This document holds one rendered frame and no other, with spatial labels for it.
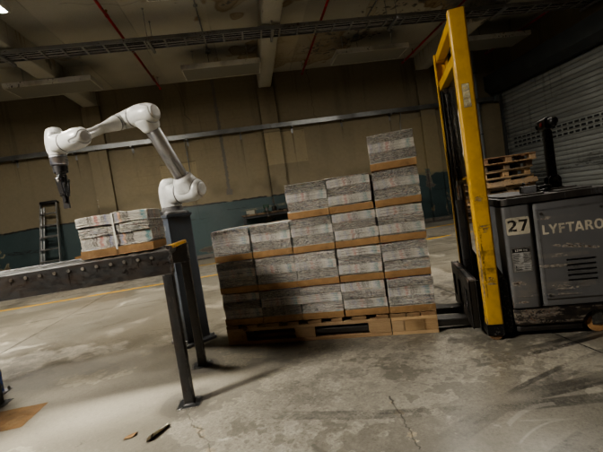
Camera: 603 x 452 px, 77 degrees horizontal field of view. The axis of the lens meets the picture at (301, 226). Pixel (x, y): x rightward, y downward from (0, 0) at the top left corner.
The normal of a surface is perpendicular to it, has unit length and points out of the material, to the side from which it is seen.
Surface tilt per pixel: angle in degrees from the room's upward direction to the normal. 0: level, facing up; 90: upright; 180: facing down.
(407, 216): 90
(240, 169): 90
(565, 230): 90
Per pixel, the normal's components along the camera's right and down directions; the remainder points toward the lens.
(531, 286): -0.23, 0.08
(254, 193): 0.13, 0.04
